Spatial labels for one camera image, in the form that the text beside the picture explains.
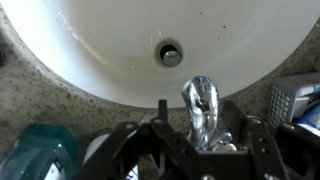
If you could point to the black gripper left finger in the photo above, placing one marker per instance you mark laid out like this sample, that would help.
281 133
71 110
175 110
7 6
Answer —
162 113

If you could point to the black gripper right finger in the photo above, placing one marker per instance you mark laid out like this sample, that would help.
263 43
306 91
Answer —
233 115

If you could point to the chrome sink faucet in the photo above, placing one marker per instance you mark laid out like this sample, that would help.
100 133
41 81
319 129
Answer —
201 106

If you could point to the grey mesh basket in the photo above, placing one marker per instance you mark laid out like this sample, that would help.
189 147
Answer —
280 103

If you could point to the chrome drain stopper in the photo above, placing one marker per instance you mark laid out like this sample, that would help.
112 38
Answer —
171 57

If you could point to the blue striped tube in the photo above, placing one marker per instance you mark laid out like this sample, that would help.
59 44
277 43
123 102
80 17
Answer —
311 116

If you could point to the white and blue tube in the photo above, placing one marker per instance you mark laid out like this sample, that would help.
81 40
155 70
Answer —
308 90

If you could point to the white sink basin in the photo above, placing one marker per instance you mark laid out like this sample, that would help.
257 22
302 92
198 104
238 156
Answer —
116 40

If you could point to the green mouthwash bottle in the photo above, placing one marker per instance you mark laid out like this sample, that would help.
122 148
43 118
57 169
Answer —
36 150

